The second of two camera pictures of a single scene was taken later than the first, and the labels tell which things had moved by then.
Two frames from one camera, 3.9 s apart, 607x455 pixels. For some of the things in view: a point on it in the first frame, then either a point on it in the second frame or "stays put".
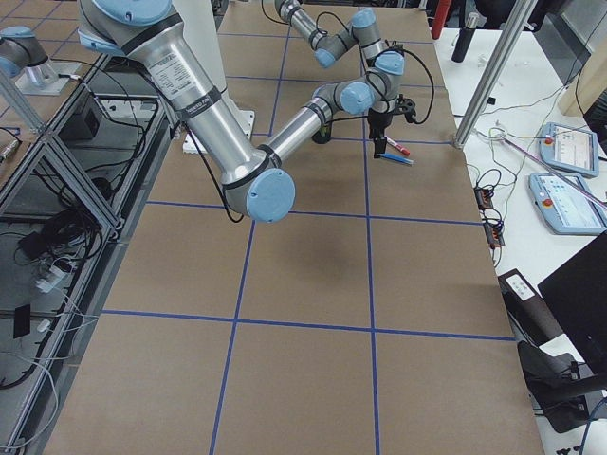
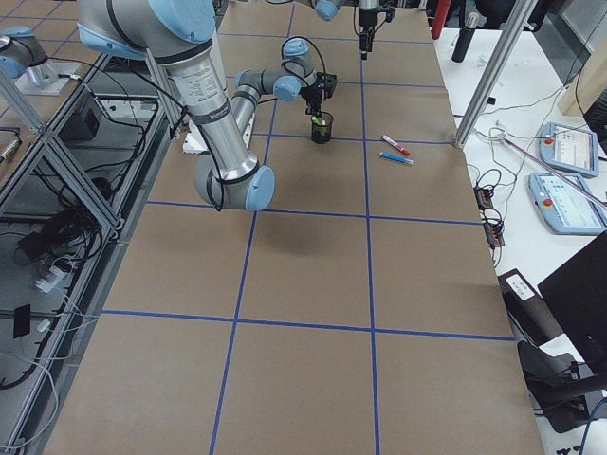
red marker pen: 390,141 stays put
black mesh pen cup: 323,135 stays put
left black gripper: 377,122 → 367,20
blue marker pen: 396,158 stays put
